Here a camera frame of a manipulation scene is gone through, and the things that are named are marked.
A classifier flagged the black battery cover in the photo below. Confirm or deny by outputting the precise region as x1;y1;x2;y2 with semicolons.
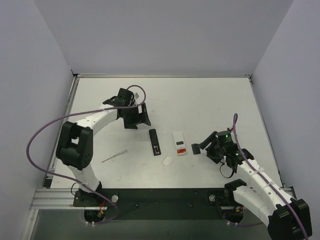
191;143;201;155

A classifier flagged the white red remote control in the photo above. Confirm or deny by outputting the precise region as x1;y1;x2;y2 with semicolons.
172;131;188;156

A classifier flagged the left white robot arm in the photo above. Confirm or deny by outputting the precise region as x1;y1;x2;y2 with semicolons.
55;85;151;206

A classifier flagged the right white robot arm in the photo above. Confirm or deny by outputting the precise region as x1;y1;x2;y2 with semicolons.
192;130;313;240

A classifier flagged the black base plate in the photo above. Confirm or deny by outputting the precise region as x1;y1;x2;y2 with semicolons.
72;188;244;223

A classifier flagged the aluminium rail frame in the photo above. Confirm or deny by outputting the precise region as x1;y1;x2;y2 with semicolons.
19;73;301;240

